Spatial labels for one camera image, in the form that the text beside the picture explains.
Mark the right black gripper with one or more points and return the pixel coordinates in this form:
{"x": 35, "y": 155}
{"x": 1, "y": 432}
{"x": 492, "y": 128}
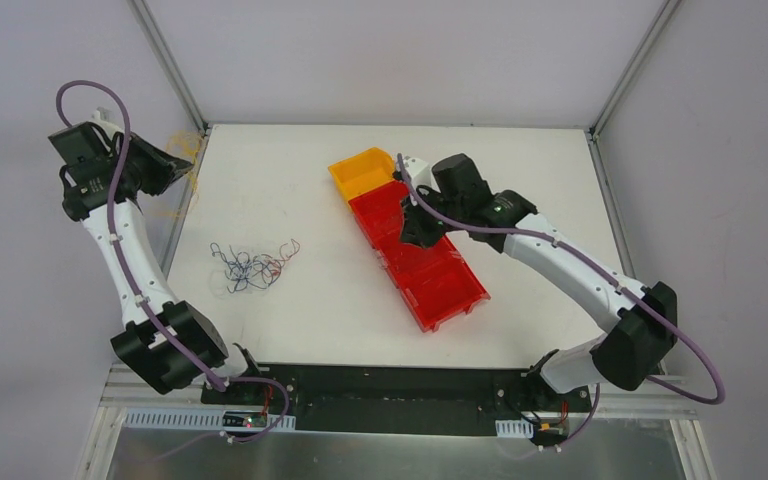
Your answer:
{"x": 420, "y": 221}

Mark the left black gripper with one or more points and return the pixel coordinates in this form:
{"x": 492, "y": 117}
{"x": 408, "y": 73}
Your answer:
{"x": 152, "y": 168}

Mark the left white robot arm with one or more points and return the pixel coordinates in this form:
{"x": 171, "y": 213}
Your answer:
{"x": 166, "y": 341}

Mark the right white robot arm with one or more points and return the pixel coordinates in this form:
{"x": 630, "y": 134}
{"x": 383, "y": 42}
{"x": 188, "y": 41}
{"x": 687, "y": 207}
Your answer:
{"x": 637, "y": 321}

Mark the red bin near yellow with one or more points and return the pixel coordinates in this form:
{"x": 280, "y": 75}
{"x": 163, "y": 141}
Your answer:
{"x": 379, "y": 214}

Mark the red middle bin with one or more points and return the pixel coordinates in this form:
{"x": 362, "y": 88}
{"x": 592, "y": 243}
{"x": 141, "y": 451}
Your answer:
{"x": 403, "y": 261}

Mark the red front bin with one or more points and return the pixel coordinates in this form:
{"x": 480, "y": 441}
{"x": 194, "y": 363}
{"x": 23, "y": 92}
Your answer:
{"x": 439, "y": 292}

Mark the yellow plastic bin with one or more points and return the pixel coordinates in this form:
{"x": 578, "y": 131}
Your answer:
{"x": 362, "y": 173}

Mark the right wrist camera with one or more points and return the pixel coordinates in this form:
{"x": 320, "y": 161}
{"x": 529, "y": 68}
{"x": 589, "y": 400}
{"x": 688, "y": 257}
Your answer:
{"x": 416, "y": 172}

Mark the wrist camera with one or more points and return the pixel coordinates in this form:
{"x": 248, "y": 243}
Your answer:
{"x": 416, "y": 172}
{"x": 105, "y": 119}

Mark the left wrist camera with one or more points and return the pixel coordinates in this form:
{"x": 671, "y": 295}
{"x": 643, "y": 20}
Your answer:
{"x": 105, "y": 119}

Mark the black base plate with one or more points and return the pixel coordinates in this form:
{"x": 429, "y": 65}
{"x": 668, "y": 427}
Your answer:
{"x": 417, "y": 417}

